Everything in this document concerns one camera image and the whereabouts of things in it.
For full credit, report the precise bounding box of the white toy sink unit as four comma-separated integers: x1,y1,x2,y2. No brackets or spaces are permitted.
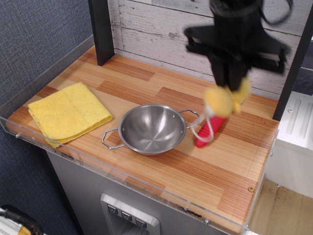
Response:
265,91,313,198

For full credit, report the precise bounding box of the grey toy fridge cabinet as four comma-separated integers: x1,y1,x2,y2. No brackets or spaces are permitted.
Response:
48,152,223,235

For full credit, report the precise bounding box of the black vertical post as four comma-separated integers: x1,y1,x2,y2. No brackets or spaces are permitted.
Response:
88,0,115,66
272,7,313,121

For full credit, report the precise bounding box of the black vertical post left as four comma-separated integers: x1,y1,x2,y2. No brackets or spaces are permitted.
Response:
88,0,115,66

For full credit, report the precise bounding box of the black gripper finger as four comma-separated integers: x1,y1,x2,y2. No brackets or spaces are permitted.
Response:
208,55,230,87
231,60,252,92

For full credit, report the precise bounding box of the folded yellow cloth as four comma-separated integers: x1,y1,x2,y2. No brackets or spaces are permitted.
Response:
28,82,112,148

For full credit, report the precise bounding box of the black vertical post right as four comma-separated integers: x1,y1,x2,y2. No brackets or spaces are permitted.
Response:
272,7,313,121

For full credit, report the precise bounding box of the silver dispenser button panel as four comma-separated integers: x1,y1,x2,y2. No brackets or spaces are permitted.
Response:
100,193,161,235

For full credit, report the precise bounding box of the clear acrylic guard rail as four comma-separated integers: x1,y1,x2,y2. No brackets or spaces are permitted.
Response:
0,39,278,235

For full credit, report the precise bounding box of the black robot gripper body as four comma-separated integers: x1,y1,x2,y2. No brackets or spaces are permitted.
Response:
184,0,290,73

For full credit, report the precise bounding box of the yellow object bottom left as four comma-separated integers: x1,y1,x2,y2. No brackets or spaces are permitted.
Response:
18,226,31,235

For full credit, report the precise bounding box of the silver metal bowl with handles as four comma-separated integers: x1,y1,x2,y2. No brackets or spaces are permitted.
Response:
102,104,201,156

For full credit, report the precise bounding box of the yellow plush duck toy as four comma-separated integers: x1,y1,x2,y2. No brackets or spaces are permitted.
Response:
191,77,252,143

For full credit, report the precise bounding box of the black corrugated cable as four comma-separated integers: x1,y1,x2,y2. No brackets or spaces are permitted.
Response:
0,209,44,235

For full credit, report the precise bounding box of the red handled metal fork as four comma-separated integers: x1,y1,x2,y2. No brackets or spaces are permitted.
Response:
195,116,226,148

